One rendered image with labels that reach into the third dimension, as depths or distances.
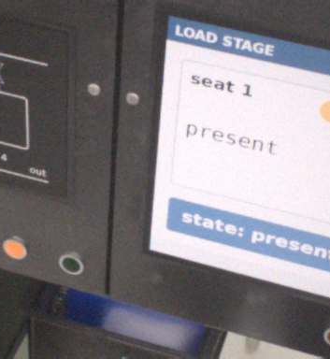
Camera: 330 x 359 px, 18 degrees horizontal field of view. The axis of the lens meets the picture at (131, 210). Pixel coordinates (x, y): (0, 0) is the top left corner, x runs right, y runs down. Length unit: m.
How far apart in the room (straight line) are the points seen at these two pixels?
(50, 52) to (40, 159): 0.10
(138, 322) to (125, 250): 0.52
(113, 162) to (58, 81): 0.08
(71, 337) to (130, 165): 0.51
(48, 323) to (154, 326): 0.16
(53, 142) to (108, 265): 0.12
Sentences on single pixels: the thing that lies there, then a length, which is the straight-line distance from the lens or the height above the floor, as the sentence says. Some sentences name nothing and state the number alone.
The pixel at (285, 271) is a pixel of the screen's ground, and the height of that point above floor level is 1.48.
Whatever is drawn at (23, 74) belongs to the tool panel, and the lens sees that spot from 0.76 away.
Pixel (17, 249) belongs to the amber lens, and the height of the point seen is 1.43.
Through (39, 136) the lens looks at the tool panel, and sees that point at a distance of 0.79.
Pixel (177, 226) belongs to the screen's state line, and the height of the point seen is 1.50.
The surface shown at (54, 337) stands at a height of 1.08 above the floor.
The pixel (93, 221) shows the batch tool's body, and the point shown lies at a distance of 0.82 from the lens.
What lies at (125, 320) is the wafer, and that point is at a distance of 1.35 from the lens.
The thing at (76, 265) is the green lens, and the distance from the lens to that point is 0.86.
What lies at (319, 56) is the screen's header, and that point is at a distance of 0.68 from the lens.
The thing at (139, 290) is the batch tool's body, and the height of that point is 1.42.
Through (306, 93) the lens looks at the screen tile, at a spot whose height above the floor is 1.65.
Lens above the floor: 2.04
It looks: 42 degrees down
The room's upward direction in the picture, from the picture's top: 4 degrees clockwise
